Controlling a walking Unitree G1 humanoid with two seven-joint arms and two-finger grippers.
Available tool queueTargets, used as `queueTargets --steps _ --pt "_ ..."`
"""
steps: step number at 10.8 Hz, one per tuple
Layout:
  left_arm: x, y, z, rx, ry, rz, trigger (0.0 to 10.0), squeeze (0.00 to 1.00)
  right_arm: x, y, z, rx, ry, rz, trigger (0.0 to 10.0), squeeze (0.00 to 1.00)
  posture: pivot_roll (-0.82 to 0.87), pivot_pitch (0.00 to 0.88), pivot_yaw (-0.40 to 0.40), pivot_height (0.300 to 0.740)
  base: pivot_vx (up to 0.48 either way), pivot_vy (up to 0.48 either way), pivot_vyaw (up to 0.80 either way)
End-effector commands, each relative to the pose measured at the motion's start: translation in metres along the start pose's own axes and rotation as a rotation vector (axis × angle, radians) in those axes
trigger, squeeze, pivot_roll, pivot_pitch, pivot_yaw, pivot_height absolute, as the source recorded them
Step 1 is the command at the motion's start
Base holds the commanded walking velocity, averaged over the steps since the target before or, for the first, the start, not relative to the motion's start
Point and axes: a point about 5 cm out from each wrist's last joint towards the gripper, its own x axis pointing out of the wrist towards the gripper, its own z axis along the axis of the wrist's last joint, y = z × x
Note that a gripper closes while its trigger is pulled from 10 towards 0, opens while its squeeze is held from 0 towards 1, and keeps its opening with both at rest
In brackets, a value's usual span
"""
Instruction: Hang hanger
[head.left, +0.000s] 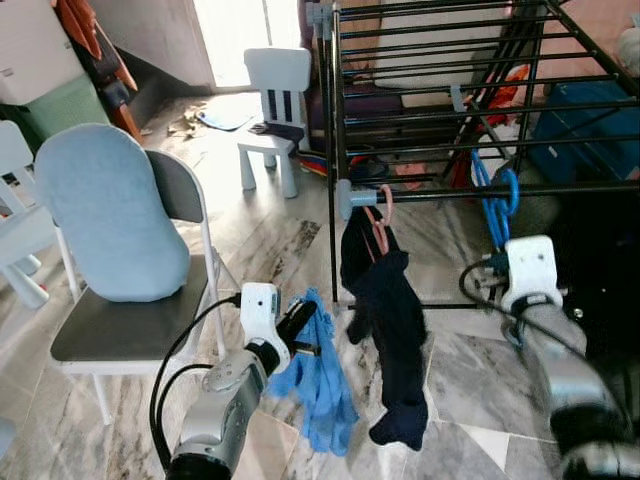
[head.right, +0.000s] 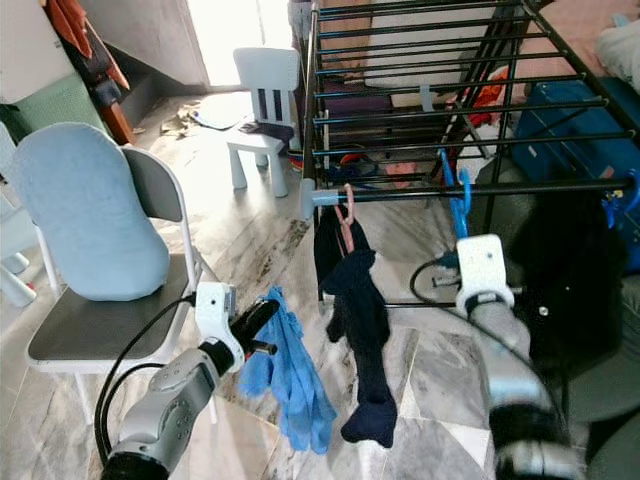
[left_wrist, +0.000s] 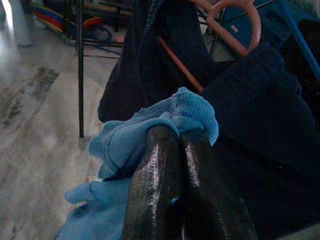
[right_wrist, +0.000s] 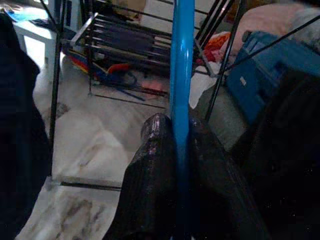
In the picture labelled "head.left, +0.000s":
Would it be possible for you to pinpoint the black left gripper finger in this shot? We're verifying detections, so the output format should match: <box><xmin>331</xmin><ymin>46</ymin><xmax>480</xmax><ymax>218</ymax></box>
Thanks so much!
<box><xmin>286</xmin><ymin>298</ymin><xmax>323</xmax><ymax>345</ymax></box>

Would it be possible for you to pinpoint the blue shirt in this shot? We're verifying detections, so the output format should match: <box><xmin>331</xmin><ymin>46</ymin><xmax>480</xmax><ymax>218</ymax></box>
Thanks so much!
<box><xmin>265</xmin><ymin>288</ymin><xmax>359</xmax><ymax>456</ymax></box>

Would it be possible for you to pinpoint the pink plastic hanger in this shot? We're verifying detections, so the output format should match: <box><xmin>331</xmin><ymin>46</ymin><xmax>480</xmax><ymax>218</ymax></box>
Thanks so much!
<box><xmin>365</xmin><ymin>183</ymin><xmax>396</xmax><ymax>256</ymax></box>

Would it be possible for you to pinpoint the navy blue garment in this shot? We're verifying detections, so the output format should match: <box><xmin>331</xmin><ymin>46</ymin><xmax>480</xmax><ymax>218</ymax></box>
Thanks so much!
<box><xmin>340</xmin><ymin>210</ymin><xmax>431</xmax><ymax>451</ymax></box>

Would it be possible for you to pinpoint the black garment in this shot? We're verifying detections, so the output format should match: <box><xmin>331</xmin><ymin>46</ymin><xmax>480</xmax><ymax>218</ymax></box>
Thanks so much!
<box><xmin>535</xmin><ymin>185</ymin><xmax>640</xmax><ymax>371</ymax></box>

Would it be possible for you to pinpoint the black metal drying rack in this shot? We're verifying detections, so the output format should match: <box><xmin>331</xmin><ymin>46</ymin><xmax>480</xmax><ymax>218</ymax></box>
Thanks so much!
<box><xmin>318</xmin><ymin>0</ymin><xmax>640</xmax><ymax>311</ymax></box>

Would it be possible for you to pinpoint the white folding chair grey seat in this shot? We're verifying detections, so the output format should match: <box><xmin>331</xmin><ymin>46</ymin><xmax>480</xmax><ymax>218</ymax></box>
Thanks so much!
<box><xmin>50</xmin><ymin>148</ymin><xmax>236</xmax><ymax>426</ymax></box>

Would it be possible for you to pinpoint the rainbow striped mat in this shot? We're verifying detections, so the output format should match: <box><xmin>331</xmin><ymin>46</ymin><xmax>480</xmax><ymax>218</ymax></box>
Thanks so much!
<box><xmin>300</xmin><ymin>150</ymin><xmax>333</xmax><ymax>179</ymax></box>

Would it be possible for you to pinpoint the blue suitcase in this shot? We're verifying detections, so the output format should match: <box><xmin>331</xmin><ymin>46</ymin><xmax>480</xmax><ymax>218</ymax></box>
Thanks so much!
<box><xmin>525</xmin><ymin>80</ymin><xmax>640</xmax><ymax>186</ymax></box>

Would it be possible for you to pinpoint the small dark cloth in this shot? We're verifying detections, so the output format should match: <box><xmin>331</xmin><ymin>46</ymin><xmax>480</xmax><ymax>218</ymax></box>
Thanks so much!
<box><xmin>250</xmin><ymin>122</ymin><xmax>306</xmax><ymax>143</ymax></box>

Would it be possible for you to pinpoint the small blue floor mat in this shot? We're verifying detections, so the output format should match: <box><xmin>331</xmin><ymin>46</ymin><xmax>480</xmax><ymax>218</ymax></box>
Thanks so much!
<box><xmin>198</xmin><ymin>108</ymin><xmax>253</xmax><ymax>133</ymax></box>

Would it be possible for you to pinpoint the light blue cushion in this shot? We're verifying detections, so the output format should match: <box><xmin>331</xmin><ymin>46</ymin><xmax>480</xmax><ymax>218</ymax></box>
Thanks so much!
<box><xmin>33</xmin><ymin>122</ymin><xmax>193</xmax><ymax>303</ymax></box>

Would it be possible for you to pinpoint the white child chair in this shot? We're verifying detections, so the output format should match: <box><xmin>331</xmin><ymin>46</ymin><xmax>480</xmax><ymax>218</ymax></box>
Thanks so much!
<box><xmin>238</xmin><ymin>47</ymin><xmax>313</xmax><ymax>199</ymax></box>

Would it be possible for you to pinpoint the white pillow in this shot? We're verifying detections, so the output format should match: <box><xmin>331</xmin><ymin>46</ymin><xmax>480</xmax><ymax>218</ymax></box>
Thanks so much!
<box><xmin>615</xmin><ymin>25</ymin><xmax>640</xmax><ymax>76</ymax></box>

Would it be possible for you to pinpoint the orange and black bag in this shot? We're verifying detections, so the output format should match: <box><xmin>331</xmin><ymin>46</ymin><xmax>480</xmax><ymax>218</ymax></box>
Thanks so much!
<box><xmin>52</xmin><ymin>0</ymin><xmax>141</xmax><ymax>141</ymax></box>

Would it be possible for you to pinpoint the white appliance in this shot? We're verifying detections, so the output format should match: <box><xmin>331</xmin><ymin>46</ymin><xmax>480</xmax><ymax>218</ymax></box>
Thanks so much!
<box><xmin>0</xmin><ymin>0</ymin><xmax>81</xmax><ymax>106</ymax></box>

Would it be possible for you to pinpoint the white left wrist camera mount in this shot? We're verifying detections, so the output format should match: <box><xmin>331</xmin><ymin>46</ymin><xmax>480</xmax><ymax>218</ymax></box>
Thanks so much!
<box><xmin>240</xmin><ymin>282</ymin><xmax>291</xmax><ymax>351</ymax></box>

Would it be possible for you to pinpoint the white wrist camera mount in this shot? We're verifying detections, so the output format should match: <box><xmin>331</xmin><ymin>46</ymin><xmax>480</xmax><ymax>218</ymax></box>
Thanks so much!
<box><xmin>500</xmin><ymin>235</ymin><xmax>561</xmax><ymax>311</ymax></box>
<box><xmin>240</xmin><ymin>282</ymin><xmax>291</xmax><ymax>351</ymax></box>

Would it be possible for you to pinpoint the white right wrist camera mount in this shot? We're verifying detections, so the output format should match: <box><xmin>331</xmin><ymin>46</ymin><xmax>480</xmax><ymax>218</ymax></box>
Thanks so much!
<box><xmin>500</xmin><ymin>235</ymin><xmax>561</xmax><ymax>311</ymax></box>

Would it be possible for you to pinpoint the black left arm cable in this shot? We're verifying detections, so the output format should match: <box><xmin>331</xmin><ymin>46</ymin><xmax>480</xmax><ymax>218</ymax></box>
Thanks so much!
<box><xmin>150</xmin><ymin>293</ymin><xmax>246</xmax><ymax>471</ymax></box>

